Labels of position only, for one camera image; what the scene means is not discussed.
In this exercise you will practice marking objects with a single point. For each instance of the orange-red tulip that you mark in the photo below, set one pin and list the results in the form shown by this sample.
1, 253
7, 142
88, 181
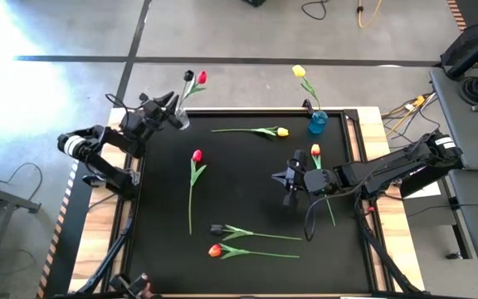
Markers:
215, 251

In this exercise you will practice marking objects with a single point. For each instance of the black table mat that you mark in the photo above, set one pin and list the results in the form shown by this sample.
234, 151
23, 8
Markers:
243, 199

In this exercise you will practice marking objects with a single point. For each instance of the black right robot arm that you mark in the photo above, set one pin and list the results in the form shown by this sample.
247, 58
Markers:
388, 166

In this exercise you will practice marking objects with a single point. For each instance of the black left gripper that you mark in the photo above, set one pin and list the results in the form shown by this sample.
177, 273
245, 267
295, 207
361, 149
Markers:
152, 116

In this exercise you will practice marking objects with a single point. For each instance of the black caster wheel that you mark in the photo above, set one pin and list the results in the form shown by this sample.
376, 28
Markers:
455, 256

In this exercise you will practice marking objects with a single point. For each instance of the clear glass vase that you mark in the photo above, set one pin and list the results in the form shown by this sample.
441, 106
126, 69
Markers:
184, 120

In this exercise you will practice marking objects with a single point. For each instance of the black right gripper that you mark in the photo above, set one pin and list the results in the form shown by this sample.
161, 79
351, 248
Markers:
318, 182

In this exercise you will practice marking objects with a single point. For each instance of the black pole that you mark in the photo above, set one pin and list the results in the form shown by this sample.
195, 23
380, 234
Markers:
477, 52

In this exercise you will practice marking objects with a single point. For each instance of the blue glass vase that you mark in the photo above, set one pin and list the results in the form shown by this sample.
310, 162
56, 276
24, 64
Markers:
318, 122

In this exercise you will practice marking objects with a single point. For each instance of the black tulip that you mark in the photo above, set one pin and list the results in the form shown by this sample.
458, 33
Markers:
216, 229
188, 75

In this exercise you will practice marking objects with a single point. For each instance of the black case red label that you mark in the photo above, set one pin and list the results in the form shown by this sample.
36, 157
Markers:
461, 41

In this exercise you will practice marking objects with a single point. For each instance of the black aluminium table frame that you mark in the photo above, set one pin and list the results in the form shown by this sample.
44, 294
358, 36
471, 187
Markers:
112, 253

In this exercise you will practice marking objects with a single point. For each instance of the red and yellow tulip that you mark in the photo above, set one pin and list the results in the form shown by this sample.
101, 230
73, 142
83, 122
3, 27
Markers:
315, 150

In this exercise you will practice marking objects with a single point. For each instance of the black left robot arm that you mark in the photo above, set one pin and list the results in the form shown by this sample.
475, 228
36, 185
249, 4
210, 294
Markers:
116, 139

